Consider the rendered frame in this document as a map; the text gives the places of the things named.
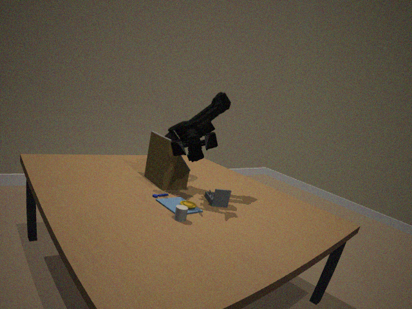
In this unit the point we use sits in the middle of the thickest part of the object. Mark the grey cylinder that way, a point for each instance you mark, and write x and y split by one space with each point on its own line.
181 213

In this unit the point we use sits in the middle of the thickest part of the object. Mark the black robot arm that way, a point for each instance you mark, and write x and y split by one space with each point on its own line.
200 123

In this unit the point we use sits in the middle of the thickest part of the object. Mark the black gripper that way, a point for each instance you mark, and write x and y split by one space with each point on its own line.
194 142

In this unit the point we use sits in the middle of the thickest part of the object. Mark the blue flat mat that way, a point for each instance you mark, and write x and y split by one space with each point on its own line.
171 203

